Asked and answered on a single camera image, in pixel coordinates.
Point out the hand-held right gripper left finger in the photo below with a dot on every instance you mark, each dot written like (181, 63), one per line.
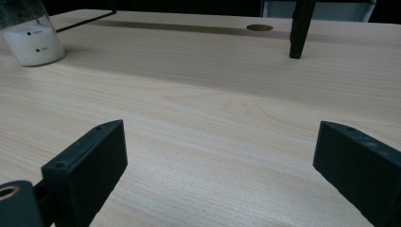
(85, 170)

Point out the black metal stand leg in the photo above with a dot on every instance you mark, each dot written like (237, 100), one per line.
(300, 28)

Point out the thin black metal rod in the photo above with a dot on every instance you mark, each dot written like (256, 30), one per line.
(86, 20)

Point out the clear measuring beaker with white powder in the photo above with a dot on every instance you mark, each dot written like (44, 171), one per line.
(33, 42)

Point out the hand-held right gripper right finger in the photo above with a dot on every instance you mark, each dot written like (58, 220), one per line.
(359, 164)

